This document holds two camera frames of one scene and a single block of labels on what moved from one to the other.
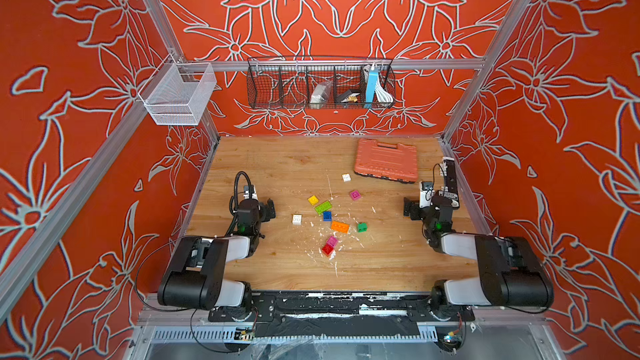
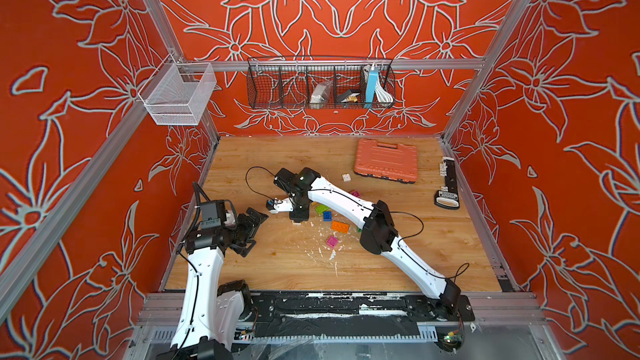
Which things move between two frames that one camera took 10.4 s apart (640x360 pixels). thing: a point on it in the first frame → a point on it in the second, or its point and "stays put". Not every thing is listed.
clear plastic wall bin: [179, 93] stays put
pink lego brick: [332, 241] stays put
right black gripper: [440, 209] → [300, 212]
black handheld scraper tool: [450, 182] stays put
